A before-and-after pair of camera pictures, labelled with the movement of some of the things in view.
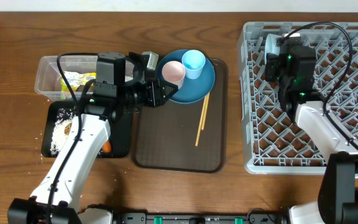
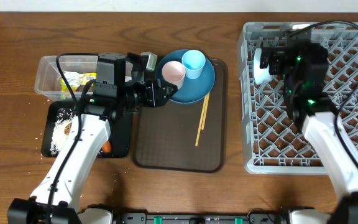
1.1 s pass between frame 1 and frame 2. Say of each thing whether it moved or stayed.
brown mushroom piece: stayed
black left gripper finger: stayed
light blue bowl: moved
